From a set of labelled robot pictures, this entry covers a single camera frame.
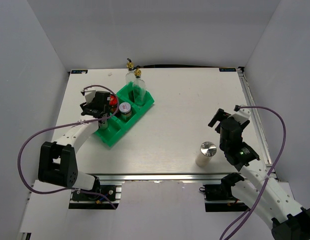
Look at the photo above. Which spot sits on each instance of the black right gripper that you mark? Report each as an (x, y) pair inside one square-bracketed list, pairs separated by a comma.
[(220, 115)]

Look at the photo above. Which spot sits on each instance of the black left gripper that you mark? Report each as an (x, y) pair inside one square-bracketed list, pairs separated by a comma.
[(85, 105)]

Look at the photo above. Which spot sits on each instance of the red cap sauce bottle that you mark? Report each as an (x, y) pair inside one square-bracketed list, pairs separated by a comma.
[(113, 103)]

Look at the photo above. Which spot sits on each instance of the white lid spice jar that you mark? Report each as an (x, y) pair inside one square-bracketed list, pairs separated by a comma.
[(125, 111)]

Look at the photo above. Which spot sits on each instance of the white shaker silver lid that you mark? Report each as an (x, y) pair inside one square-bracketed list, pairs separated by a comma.
[(207, 150)]

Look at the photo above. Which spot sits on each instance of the glass bottle with dark sauce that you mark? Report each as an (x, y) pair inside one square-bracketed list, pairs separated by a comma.
[(129, 79)]

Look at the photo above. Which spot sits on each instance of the clear glass bottle gold spout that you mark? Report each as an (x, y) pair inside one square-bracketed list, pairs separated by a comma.
[(139, 87)]

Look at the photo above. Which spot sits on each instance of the white shaker blue label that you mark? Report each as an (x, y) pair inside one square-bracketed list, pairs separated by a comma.
[(103, 124)]

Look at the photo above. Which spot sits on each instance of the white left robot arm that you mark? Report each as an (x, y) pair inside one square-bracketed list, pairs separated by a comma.
[(57, 161)]

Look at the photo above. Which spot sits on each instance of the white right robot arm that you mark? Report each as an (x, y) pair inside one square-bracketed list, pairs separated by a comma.
[(252, 183)]

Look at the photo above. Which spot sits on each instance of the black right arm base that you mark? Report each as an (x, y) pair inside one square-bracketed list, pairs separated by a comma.
[(218, 197)]

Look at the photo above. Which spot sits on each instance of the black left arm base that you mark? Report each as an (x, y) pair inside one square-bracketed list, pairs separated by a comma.
[(83, 201)]

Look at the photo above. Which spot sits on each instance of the green three-compartment plastic bin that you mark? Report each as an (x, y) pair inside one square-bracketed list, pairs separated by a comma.
[(117, 126)]

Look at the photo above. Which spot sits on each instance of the left blue logo sticker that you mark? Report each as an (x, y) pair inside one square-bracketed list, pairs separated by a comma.
[(79, 71)]

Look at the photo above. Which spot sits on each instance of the blue logo sticker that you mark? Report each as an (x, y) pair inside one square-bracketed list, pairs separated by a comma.
[(79, 71), (227, 69)]

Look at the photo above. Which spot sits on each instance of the right blue logo sticker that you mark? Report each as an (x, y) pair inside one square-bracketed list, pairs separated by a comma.
[(227, 69)]

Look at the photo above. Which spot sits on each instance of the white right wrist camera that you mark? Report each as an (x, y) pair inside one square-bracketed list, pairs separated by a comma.
[(241, 114)]

